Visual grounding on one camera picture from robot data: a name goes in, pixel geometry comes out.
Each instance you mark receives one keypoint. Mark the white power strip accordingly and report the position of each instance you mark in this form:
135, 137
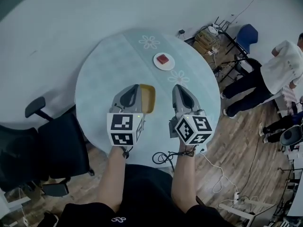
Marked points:
236, 197

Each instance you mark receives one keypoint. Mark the person's right forearm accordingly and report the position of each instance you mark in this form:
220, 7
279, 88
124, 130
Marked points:
184, 181

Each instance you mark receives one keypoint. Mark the white plate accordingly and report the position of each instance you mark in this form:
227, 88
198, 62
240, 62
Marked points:
169, 65

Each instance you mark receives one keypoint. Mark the white table frame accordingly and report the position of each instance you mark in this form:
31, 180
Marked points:
246, 206

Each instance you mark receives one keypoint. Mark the round light blue table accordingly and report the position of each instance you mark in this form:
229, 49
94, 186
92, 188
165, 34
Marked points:
106, 67

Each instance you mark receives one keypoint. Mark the black metal frame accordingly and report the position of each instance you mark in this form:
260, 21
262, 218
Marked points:
236, 63

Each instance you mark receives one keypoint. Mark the person's left forearm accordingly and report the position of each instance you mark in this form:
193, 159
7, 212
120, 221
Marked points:
112, 178

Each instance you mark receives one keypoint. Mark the yellow tray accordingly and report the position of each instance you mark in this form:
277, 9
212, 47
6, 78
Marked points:
148, 98

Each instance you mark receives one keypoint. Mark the small black charger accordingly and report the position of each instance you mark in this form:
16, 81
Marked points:
181, 31

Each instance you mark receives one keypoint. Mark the blue chair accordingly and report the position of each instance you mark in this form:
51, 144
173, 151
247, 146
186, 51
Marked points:
247, 38

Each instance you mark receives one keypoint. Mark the person's black shirt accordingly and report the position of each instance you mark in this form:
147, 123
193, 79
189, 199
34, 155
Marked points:
146, 197

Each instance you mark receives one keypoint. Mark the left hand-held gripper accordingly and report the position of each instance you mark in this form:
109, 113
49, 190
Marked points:
122, 129

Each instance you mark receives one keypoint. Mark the black office chair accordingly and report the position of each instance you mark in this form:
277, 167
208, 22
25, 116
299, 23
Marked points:
54, 148

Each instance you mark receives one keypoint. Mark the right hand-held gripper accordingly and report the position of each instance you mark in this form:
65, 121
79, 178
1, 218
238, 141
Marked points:
193, 129

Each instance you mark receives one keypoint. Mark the red block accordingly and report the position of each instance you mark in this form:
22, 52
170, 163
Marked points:
163, 58

